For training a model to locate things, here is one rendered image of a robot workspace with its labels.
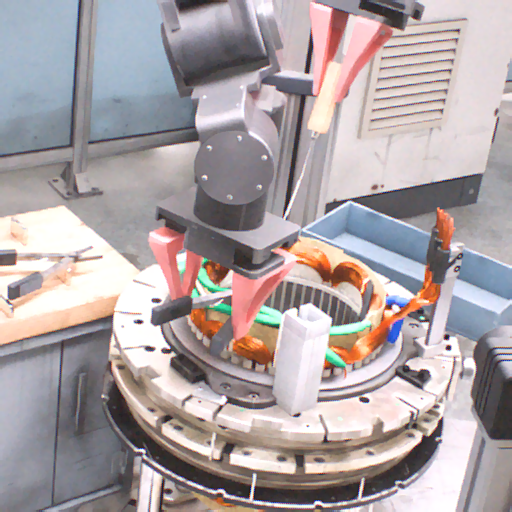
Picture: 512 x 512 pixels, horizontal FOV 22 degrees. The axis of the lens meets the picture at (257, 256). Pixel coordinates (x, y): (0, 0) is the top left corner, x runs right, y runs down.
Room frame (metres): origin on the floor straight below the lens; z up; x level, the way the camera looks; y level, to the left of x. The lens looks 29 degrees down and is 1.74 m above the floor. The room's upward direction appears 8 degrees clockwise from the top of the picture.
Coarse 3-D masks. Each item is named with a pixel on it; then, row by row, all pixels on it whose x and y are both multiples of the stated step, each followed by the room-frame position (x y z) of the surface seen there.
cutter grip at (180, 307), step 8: (184, 296) 0.94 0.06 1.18; (168, 304) 0.92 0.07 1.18; (176, 304) 0.92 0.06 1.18; (184, 304) 0.93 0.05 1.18; (152, 312) 0.91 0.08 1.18; (160, 312) 0.91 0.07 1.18; (168, 312) 0.92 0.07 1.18; (176, 312) 0.92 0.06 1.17; (184, 312) 0.93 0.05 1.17; (152, 320) 0.91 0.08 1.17; (160, 320) 0.91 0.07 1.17; (168, 320) 0.92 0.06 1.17
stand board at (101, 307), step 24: (24, 216) 1.25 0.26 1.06; (48, 216) 1.26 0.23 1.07; (72, 216) 1.27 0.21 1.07; (0, 240) 1.19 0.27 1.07; (48, 240) 1.20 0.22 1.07; (72, 240) 1.21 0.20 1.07; (96, 240) 1.22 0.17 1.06; (24, 264) 1.15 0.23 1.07; (48, 264) 1.16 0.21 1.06; (72, 264) 1.16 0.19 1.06; (96, 264) 1.17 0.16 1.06; (120, 264) 1.18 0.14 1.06; (0, 288) 1.10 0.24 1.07; (48, 288) 1.11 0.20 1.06; (72, 288) 1.12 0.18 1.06; (96, 288) 1.12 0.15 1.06; (120, 288) 1.13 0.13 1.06; (0, 312) 1.05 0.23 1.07; (24, 312) 1.06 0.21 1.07; (48, 312) 1.07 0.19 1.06; (72, 312) 1.08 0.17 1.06; (96, 312) 1.10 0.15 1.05; (0, 336) 1.03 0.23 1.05; (24, 336) 1.05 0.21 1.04
